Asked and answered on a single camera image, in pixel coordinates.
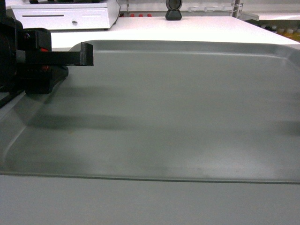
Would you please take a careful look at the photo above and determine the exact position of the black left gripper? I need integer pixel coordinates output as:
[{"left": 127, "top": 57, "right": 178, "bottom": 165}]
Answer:
[{"left": 0, "top": 0, "right": 94, "bottom": 94}]

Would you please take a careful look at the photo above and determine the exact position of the grey rectangular serving tray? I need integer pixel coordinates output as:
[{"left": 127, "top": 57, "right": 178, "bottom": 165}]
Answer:
[{"left": 0, "top": 40, "right": 300, "bottom": 183}]

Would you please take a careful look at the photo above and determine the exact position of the white cash drawer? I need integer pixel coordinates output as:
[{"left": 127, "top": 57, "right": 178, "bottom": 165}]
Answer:
[{"left": 8, "top": 0, "right": 120, "bottom": 30}]

